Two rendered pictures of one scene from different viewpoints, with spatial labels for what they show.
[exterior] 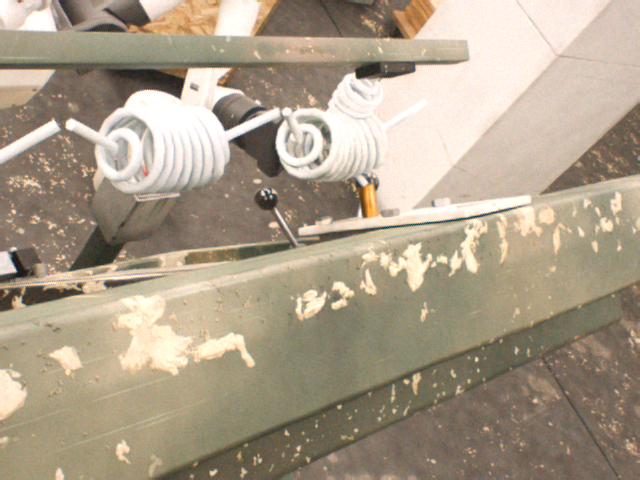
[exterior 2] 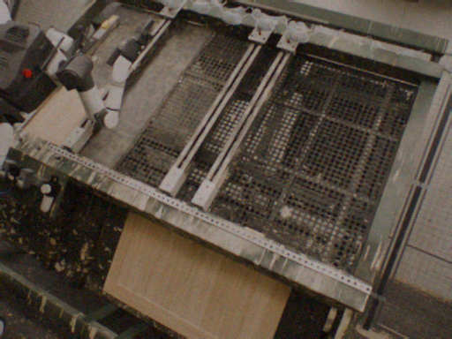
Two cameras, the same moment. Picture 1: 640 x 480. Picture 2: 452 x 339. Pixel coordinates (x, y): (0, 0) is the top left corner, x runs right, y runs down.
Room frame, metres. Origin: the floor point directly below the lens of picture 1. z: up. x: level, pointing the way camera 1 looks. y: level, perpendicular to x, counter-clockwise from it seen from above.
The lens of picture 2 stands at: (0.42, 2.75, 1.35)
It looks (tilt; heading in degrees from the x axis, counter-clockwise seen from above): 3 degrees down; 266
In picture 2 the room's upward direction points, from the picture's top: 19 degrees clockwise
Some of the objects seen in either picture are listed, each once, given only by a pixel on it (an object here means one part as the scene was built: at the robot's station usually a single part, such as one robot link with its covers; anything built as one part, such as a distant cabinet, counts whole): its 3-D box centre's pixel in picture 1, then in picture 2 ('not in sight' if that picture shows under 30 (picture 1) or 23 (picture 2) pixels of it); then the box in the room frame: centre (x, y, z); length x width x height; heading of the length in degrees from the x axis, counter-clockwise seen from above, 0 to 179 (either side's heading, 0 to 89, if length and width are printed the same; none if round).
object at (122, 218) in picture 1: (132, 201); not in sight; (1.54, 0.38, 0.84); 0.12 x 0.12 x 0.18; 65
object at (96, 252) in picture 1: (61, 311); not in sight; (1.54, 0.38, 0.38); 0.06 x 0.06 x 0.75; 65
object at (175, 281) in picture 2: not in sight; (193, 279); (0.11, 0.61, 0.53); 0.90 x 0.02 x 0.55; 155
